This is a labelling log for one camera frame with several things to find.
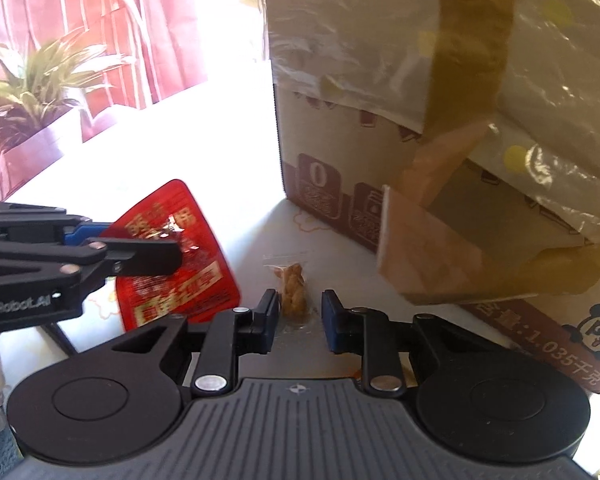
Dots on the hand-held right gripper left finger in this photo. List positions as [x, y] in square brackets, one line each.
[267, 322]

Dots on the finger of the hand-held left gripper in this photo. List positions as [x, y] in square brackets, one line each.
[85, 232]
[140, 257]

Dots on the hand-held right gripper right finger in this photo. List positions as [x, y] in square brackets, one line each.
[331, 325]

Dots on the small clear snack packet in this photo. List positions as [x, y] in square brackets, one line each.
[292, 285]

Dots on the red snack packet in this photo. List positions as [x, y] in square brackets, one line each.
[180, 297]

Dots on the printed cardboard box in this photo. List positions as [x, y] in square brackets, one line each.
[325, 180]

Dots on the striped leaf potted plant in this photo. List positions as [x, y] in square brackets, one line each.
[35, 95]

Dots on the cardboard box with plastic liner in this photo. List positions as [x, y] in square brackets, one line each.
[360, 35]

